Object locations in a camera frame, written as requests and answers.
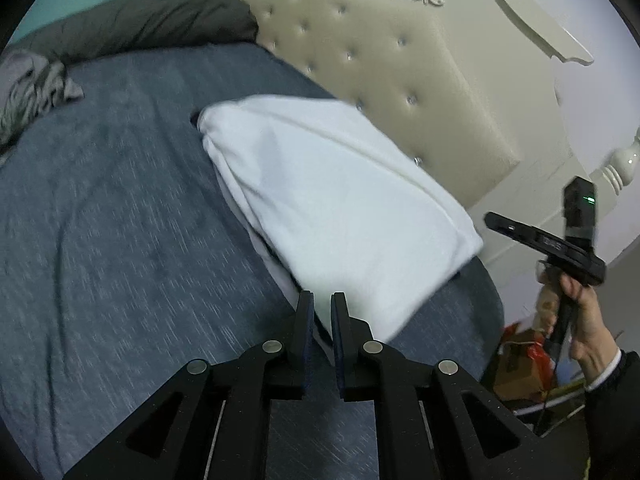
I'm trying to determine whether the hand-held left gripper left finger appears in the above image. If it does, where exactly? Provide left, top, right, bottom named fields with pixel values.
left=62, top=290, right=316, bottom=480

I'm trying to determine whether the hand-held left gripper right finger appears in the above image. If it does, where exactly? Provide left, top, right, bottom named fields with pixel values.
left=330, top=291, right=581, bottom=480

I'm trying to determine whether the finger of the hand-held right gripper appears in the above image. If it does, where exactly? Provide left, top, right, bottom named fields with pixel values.
left=484, top=211, right=551, bottom=256

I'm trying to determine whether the white polo shirt black trim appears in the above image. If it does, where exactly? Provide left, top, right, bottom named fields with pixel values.
left=192, top=94, right=485, bottom=343

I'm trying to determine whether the person's right forearm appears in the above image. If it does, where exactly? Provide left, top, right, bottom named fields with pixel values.
left=582, top=350, right=640, bottom=480

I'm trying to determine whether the person's right hand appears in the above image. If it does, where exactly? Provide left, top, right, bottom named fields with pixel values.
left=542, top=275, right=623, bottom=383

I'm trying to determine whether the folded white garment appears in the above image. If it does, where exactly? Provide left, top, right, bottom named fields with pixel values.
left=215, top=175, right=306, bottom=306

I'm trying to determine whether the red plastic bag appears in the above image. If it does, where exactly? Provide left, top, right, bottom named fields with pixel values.
left=502, top=322, right=547, bottom=361

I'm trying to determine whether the cardboard box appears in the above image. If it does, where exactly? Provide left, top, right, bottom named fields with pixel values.
left=492, top=327, right=556, bottom=401

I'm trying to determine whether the cream tufted headboard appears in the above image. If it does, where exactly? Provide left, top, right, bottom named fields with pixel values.
left=227, top=0, right=640, bottom=271

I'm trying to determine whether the blue patterned bed sheet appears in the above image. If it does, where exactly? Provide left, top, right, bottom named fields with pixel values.
left=0, top=40, right=506, bottom=480

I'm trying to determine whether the dark grey duvet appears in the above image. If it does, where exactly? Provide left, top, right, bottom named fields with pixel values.
left=7, top=0, right=258, bottom=68

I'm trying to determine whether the grey crumpled garment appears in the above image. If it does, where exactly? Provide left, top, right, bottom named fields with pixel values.
left=0, top=50, right=85, bottom=153

